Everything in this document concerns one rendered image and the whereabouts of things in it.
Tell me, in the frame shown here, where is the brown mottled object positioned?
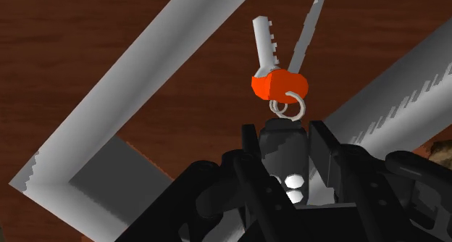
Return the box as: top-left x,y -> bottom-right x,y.
428,139 -> 452,169

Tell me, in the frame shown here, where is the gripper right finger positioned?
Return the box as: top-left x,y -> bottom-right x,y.
308,120 -> 452,242

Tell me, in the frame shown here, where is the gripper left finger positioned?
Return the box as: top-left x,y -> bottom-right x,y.
115,123 -> 296,242

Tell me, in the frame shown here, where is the key bunch with black fob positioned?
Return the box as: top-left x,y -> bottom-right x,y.
251,0 -> 328,205

